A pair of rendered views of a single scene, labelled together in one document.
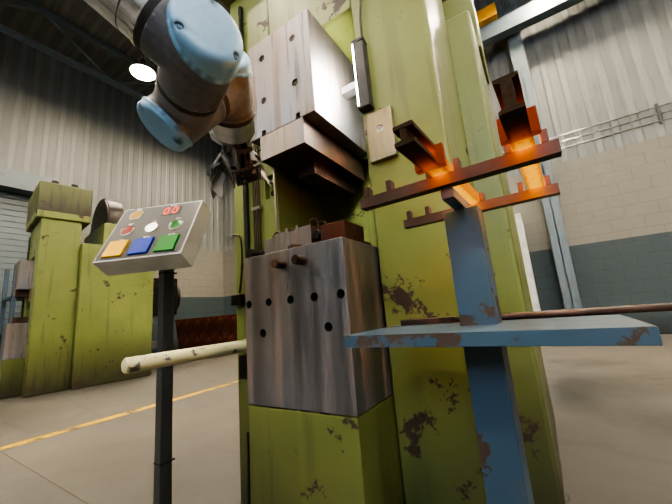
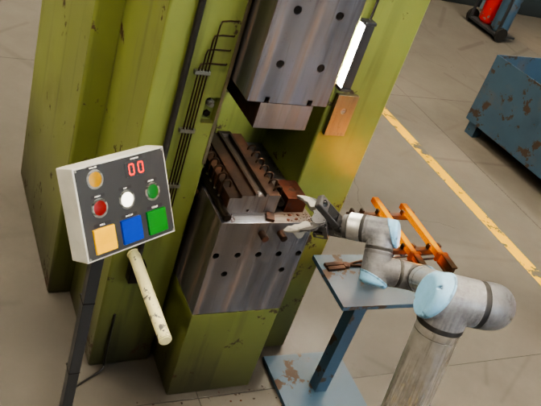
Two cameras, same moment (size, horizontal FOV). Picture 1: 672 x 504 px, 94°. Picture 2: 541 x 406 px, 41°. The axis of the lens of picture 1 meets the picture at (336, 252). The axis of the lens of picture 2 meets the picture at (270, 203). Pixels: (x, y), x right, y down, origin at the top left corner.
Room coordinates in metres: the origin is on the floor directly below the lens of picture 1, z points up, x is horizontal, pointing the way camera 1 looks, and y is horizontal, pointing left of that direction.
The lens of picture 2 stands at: (0.05, 2.11, 2.35)
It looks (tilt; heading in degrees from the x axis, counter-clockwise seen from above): 32 degrees down; 294
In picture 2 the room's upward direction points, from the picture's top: 20 degrees clockwise
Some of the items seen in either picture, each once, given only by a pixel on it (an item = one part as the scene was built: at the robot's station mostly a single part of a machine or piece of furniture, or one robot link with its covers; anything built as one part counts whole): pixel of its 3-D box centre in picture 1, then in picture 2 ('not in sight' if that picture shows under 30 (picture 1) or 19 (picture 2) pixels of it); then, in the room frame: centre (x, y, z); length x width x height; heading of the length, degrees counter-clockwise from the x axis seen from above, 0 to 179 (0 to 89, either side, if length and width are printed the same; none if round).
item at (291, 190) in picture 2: (343, 236); (289, 196); (0.95, -0.03, 0.95); 0.12 x 0.09 x 0.07; 148
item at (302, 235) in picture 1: (323, 249); (233, 169); (1.17, 0.05, 0.96); 0.42 x 0.20 x 0.09; 148
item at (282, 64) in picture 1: (321, 102); (291, 22); (1.14, 0.01, 1.56); 0.42 x 0.39 x 0.40; 148
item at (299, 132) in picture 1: (316, 161); (260, 85); (1.17, 0.05, 1.32); 0.42 x 0.20 x 0.10; 148
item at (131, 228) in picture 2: (141, 246); (131, 229); (1.09, 0.69, 1.01); 0.07 x 0.05 x 0.07; 83
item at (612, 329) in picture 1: (482, 329); (369, 280); (0.58, -0.25, 0.67); 0.40 x 0.30 x 0.02; 56
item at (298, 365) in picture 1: (343, 319); (228, 222); (1.15, -0.01, 0.69); 0.56 x 0.38 x 0.45; 148
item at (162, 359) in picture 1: (196, 353); (148, 295); (1.09, 0.50, 0.62); 0.44 x 0.05 x 0.05; 148
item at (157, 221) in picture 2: (167, 243); (156, 221); (1.08, 0.59, 1.01); 0.07 x 0.05 x 0.07; 83
